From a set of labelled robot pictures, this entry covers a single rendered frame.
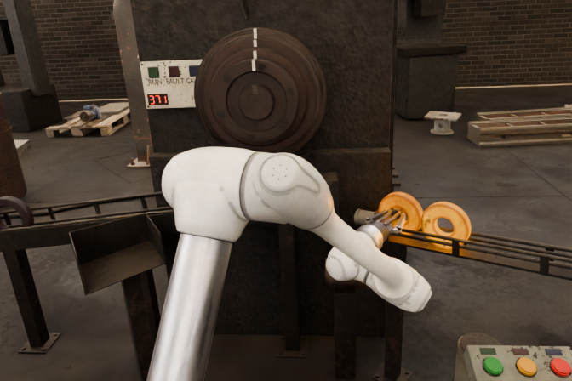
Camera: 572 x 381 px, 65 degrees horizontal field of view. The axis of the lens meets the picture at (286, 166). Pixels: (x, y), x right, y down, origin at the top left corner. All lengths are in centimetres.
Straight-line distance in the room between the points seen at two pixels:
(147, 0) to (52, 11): 710
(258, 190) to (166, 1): 116
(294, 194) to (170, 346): 34
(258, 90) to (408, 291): 77
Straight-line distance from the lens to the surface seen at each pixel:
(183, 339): 85
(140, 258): 169
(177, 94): 181
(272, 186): 74
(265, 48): 155
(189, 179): 85
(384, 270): 113
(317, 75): 157
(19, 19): 681
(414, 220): 157
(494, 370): 122
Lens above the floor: 141
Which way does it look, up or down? 20 degrees down
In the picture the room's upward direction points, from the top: 3 degrees counter-clockwise
